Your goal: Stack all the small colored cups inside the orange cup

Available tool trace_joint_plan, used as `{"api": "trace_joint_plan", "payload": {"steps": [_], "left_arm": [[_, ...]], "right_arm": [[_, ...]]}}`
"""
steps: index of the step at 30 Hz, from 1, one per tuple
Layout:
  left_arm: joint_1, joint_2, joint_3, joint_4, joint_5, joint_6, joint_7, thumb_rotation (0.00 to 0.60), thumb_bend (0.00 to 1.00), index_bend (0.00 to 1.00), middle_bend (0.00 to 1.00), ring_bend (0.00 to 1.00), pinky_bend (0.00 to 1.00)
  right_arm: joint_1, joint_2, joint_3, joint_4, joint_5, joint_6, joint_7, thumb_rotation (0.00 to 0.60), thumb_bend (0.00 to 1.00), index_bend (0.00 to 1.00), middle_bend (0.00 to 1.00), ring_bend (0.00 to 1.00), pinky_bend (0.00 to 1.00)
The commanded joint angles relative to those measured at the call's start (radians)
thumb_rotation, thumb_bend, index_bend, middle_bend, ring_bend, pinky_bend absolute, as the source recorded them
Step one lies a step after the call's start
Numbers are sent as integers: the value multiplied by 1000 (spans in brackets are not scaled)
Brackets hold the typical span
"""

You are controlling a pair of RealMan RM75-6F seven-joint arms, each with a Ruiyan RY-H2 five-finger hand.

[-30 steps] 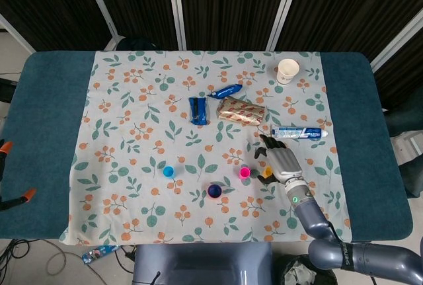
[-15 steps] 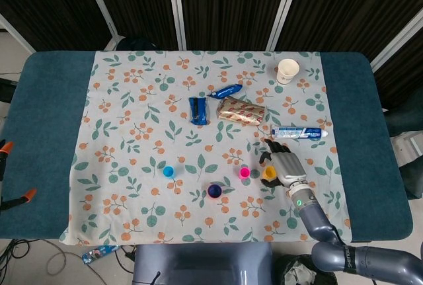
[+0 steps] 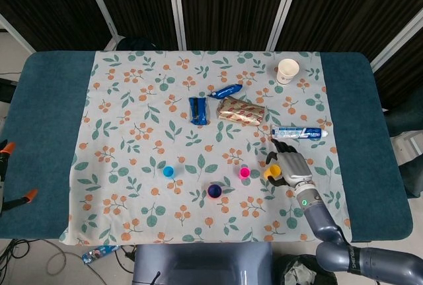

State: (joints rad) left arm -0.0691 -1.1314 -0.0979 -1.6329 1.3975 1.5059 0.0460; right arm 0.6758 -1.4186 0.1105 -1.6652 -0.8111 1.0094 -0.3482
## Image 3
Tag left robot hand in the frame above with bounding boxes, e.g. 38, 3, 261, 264
0, 142, 39, 215

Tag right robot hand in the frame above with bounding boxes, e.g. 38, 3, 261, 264
266, 138, 314, 189

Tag yellow plastic cup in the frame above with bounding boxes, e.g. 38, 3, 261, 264
263, 165, 282, 180

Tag large orange plastic cup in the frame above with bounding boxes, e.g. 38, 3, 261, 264
207, 182, 223, 201

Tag white paper cup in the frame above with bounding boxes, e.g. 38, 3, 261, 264
276, 58, 300, 85

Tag blue white toothpaste tube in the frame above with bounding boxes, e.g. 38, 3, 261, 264
270, 126, 328, 141

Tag teal velvet table cover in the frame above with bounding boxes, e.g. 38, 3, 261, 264
0, 50, 414, 243

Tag black equipment box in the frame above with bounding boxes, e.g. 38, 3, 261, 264
0, 78, 17, 103

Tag gold red snack package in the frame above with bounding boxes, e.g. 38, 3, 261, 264
217, 97, 267, 128

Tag twisted blue snack wrapper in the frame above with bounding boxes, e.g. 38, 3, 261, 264
207, 83, 244, 99

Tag black trash bin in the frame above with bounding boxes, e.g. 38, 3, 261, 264
276, 253, 338, 285

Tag flat blue black-striped packet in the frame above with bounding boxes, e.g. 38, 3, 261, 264
188, 97, 210, 126

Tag dark teal chair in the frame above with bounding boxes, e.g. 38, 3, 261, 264
398, 156, 423, 199
383, 106, 423, 138

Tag floral patterned tablecloth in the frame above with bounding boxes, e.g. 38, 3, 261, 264
59, 50, 352, 246

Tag colourful packet on floor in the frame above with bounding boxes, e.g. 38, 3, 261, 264
81, 244, 120, 265

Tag blue-grey robot torso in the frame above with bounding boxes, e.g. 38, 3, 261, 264
132, 242, 274, 285

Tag dark partition screen white frames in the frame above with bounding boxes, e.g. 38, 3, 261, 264
0, 0, 423, 110

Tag black chair back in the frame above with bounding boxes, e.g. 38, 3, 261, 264
116, 36, 159, 52

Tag black floor cable bundle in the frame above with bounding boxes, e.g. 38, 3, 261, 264
0, 238, 30, 274

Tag grey floor cable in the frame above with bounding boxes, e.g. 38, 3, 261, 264
46, 242, 110, 285

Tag black plug cable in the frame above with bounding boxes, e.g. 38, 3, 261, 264
114, 245, 136, 274

